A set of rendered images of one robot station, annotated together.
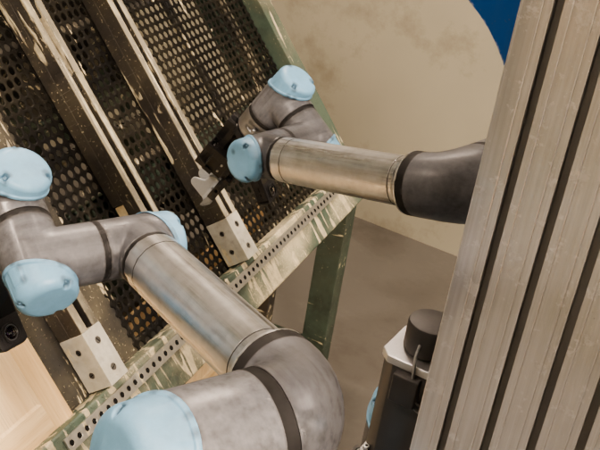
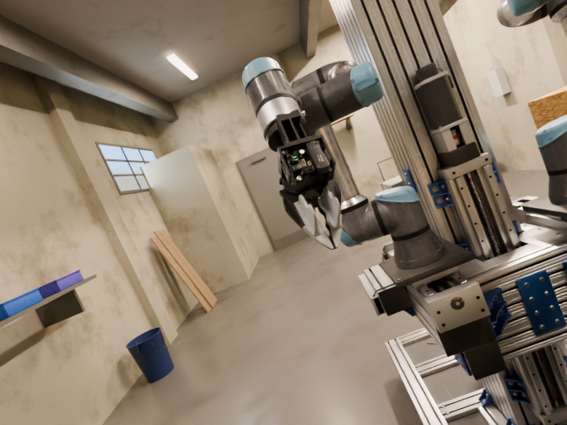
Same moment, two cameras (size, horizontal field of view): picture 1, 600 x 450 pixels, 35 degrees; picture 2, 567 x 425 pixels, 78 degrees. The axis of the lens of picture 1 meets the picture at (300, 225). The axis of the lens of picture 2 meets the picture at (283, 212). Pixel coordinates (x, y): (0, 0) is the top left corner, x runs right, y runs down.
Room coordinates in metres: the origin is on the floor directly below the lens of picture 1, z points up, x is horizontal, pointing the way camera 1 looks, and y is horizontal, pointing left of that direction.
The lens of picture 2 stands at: (1.93, 0.64, 1.43)
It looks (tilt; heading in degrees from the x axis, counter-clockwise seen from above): 5 degrees down; 248
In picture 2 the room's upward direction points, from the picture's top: 24 degrees counter-clockwise
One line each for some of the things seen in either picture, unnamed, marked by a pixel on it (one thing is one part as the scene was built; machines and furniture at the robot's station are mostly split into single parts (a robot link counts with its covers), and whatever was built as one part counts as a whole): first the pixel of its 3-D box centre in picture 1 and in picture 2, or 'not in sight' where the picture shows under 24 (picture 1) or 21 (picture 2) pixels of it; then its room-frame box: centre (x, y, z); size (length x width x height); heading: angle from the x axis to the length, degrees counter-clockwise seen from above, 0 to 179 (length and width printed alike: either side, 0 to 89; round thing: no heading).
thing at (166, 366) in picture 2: not in sight; (150, 354); (2.34, -3.56, 0.25); 0.42 x 0.40 x 0.49; 63
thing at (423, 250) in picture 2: not in sight; (414, 243); (1.23, -0.21, 1.09); 0.15 x 0.15 x 0.10
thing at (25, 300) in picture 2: not in sight; (12, 306); (2.92, -2.55, 1.36); 0.34 x 0.23 x 0.11; 63
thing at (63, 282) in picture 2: not in sight; (60, 283); (2.68, -3.01, 1.36); 0.33 x 0.22 x 0.11; 63
